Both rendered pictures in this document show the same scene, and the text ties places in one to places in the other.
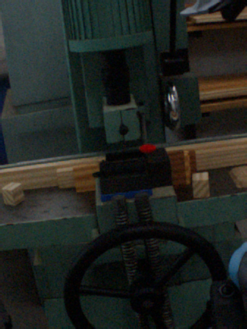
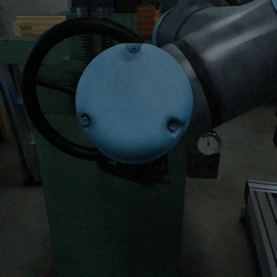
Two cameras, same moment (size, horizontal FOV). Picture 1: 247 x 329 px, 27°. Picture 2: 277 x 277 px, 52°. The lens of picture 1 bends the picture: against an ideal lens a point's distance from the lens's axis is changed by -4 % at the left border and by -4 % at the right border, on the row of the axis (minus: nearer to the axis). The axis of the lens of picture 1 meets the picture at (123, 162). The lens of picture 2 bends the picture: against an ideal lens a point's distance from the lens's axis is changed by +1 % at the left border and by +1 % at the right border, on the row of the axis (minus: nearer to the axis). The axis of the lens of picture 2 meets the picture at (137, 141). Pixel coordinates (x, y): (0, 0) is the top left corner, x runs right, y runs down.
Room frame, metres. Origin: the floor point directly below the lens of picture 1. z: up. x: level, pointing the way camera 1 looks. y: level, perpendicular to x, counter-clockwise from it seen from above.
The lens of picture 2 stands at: (0.23, -0.14, 0.96)
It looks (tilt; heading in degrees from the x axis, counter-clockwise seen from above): 25 degrees down; 4
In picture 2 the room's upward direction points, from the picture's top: straight up
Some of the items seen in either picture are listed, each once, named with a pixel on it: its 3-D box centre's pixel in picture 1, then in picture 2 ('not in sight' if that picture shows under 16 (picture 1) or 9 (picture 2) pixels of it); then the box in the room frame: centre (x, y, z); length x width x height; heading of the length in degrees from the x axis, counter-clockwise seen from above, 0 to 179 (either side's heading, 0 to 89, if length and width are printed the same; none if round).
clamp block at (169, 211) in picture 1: (135, 208); (105, 34); (0.92, -0.01, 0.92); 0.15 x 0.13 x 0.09; 91
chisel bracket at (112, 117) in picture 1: (121, 120); not in sight; (1.13, -0.01, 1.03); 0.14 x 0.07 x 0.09; 1
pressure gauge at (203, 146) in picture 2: not in sight; (207, 144); (0.90, -0.27, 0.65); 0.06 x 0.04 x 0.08; 91
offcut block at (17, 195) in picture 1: (12, 194); (22, 28); (1.05, 0.24, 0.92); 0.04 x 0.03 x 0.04; 150
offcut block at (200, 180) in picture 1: (201, 184); not in sight; (0.98, -0.15, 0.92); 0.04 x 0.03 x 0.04; 171
